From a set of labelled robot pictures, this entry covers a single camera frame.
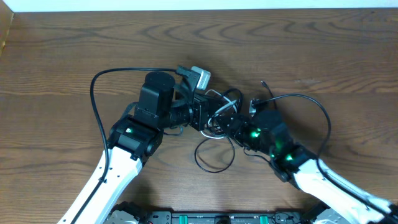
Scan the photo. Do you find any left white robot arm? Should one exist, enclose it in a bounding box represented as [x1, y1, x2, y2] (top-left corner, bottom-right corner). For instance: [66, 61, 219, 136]
[60, 67, 211, 223]

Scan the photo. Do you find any left camera black cable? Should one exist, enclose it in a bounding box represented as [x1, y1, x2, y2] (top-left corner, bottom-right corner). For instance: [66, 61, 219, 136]
[70, 67, 180, 224]

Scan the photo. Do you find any cardboard box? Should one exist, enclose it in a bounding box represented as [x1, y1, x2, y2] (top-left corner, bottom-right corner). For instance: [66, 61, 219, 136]
[0, 0, 14, 55]

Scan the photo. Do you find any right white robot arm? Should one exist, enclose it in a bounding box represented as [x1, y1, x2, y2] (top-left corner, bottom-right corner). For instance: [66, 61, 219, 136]
[215, 110, 397, 223]

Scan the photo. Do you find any black USB cable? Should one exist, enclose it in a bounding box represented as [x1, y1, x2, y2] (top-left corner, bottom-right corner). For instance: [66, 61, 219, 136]
[194, 80, 277, 174]

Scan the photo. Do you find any black and white striped cable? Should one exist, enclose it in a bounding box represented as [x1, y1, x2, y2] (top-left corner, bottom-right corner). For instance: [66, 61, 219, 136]
[200, 89, 239, 140]

